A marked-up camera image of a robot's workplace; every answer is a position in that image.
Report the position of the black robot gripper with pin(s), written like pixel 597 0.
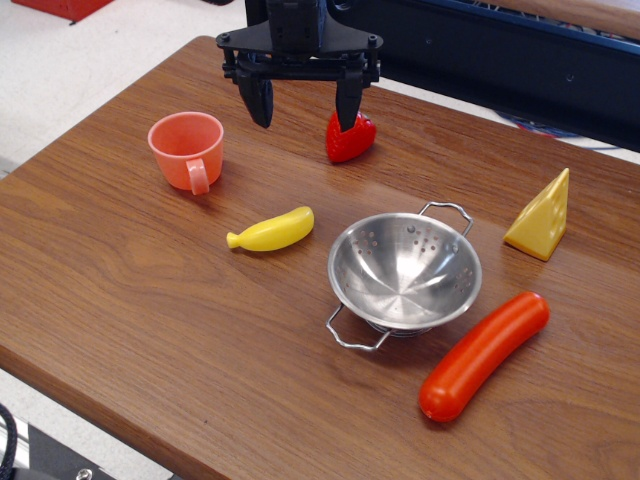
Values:
pixel 298 40

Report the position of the yellow toy banana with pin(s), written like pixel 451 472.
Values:
pixel 275 233

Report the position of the red toy strawberry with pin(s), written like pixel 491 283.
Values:
pixel 342 146

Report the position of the pink plastic cup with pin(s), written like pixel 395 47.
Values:
pixel 188 149

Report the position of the red box on floor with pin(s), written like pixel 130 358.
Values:
pixel 73 10

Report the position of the yellow toy cheese wedge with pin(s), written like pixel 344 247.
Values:
pixel 541 225

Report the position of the red toy sausage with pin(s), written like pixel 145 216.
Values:
pixel 464 369

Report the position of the black base with screw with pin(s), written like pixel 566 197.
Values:
pixel 41 456

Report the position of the steel colander with handles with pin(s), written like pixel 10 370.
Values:
pixel 404 273

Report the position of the wooden rail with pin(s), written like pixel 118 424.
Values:
pixel 620 17

